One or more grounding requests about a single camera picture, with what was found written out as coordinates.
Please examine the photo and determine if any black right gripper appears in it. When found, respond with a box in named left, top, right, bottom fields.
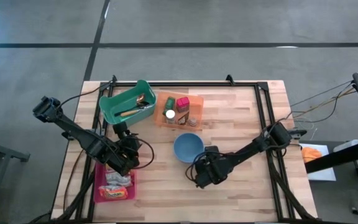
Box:
left=194, top=152, right=229, bottom=187

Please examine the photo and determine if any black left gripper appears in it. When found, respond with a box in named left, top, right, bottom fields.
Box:
left=106, top=136, right=141, bottom=177

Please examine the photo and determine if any blue bowl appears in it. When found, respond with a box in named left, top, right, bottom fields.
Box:
left=173, top=133, right=205, bottom=164

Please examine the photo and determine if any white orange ramen packet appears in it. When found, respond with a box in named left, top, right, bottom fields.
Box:
left=98, top=185, right=129, bottom=200

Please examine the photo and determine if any wooden handled metal spoon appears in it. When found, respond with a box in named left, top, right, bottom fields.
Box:
left=114, top=108, right=142, bottom=118

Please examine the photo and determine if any green plastic bin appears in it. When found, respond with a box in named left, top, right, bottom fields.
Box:
left=98, top=79, right=157, bottom=128

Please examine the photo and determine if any large black spoon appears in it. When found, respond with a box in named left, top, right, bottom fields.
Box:
left=132, top=100, right=151, bottom=112

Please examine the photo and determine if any clear spice jar white cap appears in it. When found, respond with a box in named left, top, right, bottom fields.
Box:
left=165, top=109, right=176, bottom=124

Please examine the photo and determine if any orange plastic bin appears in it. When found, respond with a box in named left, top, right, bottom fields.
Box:
left=153, top=91, right=204, bottom=131

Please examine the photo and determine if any green labelled herb jar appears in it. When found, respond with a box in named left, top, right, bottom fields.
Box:
left=163, top=96, right=177, bottom=110

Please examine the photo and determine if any red lidded spice jar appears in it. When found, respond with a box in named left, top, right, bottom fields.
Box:
left=176, top=96, right=191, bottom=113

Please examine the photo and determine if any pink plastic bin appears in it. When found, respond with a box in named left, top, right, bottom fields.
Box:
left=93, top=161, right=137, bottom=203

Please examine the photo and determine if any orange cloth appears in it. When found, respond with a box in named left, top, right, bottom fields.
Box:
left=301, top=146, right=323, bottom=164

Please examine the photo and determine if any white board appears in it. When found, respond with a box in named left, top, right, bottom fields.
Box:
left=299, top=142, right=337, bottom=182

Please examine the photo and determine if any white container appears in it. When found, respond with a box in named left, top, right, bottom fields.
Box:
left=333, top=139, right=358, bottom=153

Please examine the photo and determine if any black right camera cable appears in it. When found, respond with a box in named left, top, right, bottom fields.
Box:
left=185, top=151, right=205, bottom=183

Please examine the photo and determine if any black camera cable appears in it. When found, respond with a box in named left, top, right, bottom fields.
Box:
left=185, top=151, right=205, bottom=183
left=129, top=135, right=155, bottom=170

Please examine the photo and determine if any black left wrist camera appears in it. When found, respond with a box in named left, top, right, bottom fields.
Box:
left=112, top=121, right=129, bottom=139

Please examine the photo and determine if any black left camera cable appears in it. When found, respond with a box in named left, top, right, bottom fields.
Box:
left=129, top=135, right=155, bottom=170

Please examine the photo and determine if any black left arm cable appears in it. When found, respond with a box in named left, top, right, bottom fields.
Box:
left=56, top=82, right=111, bottom=108

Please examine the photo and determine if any black aluminium frame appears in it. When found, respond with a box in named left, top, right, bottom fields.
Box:
left=54, top=74, right=318, bottom=224

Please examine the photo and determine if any yellow black cable bundle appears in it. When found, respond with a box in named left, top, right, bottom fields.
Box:
left=290, top=80, right=357, bottom=131

